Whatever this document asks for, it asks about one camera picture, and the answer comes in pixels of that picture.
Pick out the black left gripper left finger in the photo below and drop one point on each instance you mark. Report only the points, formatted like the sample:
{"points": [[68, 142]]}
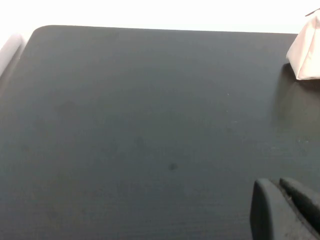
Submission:
{"points": [[267, 212]]}

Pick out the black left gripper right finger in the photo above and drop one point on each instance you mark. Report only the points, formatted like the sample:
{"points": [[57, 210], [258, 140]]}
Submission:
{"points": [[307, 207]]}

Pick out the cream canvas pencil case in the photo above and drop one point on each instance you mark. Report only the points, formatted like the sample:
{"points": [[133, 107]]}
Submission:
{"points": [[307, 50]]}

